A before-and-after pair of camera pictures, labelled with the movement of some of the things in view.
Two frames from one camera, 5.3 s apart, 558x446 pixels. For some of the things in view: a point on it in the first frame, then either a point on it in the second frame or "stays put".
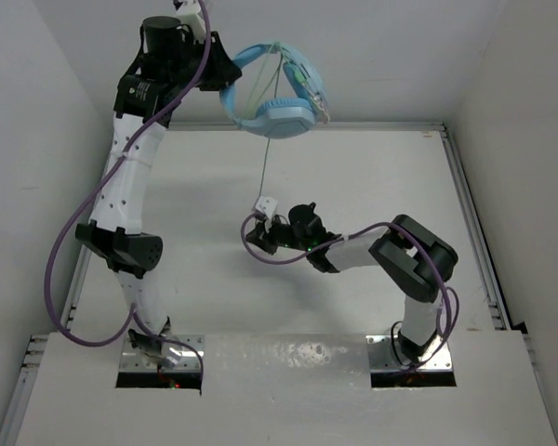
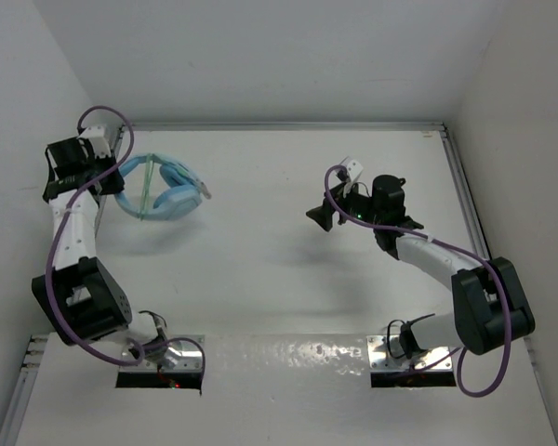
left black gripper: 220,72 → 115,185
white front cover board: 285,390 stays put
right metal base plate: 380,359 stays put
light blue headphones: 283,117 → 183,194
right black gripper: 267,241 → 323,214
